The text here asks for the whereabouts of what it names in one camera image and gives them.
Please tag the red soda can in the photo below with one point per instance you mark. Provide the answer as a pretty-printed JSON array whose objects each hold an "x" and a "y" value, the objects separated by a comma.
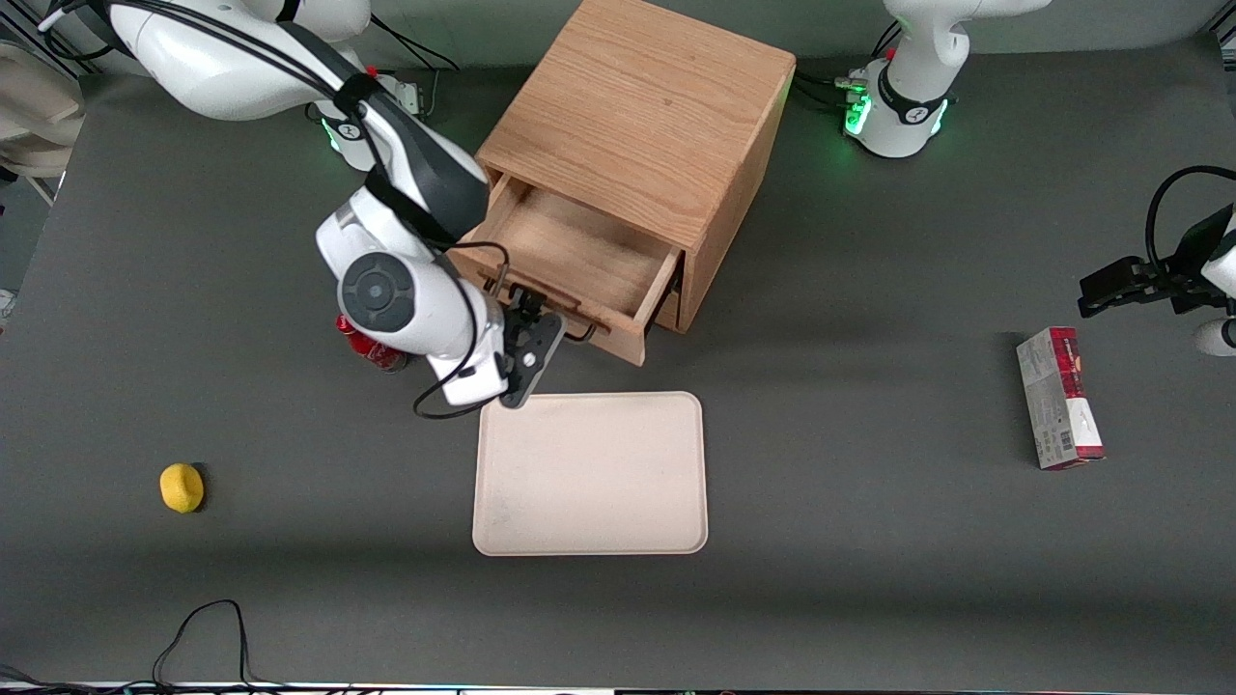
[{"x": 372, "y": 349}]

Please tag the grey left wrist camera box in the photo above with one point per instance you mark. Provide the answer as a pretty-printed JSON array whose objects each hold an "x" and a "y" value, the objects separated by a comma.
[{"x": 1217, "y": 340}]

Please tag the red white carton box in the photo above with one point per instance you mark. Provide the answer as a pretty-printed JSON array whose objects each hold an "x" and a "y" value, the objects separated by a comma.
[{"x": 1057, "y": 405}]

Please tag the wooden drawer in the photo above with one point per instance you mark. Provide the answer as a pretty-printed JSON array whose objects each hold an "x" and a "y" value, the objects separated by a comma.
[{"x": 579, "y": 251}]

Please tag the beige padded chair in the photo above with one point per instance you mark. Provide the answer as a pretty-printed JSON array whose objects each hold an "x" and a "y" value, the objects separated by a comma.
[{"x": 39, "y": 106}]

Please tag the beige rectangular plastic tray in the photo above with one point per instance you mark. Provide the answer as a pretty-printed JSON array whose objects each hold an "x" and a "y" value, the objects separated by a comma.
[{"x": 589, "y": 473}]

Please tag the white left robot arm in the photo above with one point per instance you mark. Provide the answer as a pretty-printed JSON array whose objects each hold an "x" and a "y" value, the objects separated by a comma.
[{"x": 908, "y": 97}]

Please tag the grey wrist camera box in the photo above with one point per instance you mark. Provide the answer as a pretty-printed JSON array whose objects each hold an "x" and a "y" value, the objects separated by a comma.
[
  {"x": 1217, "y": 340},
  {"x": 473, "y": 381}
]

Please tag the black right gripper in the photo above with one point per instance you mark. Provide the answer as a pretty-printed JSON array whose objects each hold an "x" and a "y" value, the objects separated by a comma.
[{"x": 522, "y": 307}]

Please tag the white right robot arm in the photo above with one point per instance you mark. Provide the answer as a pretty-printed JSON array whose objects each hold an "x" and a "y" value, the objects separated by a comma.
[{"x": 222, "y": 68}]

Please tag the grey connector block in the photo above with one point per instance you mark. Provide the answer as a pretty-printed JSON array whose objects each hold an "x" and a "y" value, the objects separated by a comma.
[{"x": 409, "y": 97}]

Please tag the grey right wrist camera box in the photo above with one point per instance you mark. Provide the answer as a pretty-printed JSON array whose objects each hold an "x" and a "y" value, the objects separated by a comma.
[{"x": 473, "y": 381}]

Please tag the wooden drawer cabinet body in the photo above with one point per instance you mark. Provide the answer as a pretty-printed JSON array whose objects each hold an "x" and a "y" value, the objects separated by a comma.
[{"x": 637, "y": 106}]

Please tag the yellow toy lemon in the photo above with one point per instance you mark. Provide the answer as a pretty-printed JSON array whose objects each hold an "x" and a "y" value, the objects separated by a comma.
[{"x": 182, "y": 487}]

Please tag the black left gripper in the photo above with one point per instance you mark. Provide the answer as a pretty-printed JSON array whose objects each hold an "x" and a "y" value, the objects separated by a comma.
[{"x": 1190, "y": 272}]

